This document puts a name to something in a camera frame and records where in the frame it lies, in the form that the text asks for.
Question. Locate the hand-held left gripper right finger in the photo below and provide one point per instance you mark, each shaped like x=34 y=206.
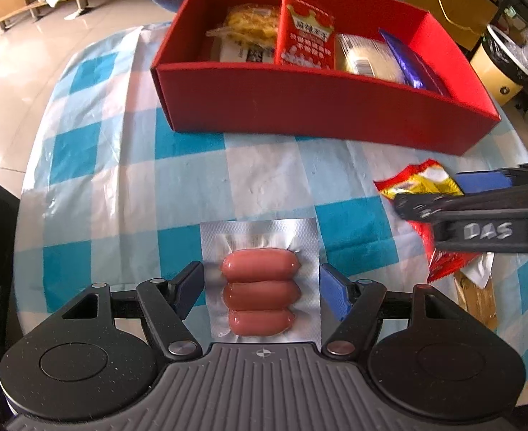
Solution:
x=335 y=292

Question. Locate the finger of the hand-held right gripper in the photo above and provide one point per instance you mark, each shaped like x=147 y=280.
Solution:
x=484 y=182
x=493 y=208

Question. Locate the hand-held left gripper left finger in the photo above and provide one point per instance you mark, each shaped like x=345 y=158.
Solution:
x=192 y=288

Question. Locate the red and yellow snack packet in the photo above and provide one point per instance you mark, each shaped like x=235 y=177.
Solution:
x=421 y=179

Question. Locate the vacuum pack of three sausages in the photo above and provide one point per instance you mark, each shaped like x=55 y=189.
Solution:
x=259 y=296

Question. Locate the purple wafer packet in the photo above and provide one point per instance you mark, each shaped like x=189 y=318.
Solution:
x=414 y=65

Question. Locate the red cardboard box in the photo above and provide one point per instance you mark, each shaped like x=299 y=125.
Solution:
x=317 y=103

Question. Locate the red snack packet crown print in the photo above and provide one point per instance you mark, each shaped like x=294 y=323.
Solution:
x=306 y=31

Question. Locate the clear bag of fried noodles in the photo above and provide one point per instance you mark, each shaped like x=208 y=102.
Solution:
x=250 y=22

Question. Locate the white sachet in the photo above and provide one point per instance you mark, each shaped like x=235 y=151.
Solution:
x=478 y=269

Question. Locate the brown sachet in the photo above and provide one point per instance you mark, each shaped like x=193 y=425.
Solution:
x=477 y=305

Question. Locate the cream bin with black liner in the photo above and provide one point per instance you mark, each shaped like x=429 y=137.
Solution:
x=502 y=69

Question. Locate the blue and white checked tablecloth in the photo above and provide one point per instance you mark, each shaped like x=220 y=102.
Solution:
x=111 y=166

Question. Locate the cream snack packet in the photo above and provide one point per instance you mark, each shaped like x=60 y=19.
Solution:
x=367 y=58

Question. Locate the brown cardboard box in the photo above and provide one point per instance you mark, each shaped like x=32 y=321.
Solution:
x=452 y=4

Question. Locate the flat packet with white label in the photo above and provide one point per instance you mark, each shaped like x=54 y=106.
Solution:
x=246 y=54

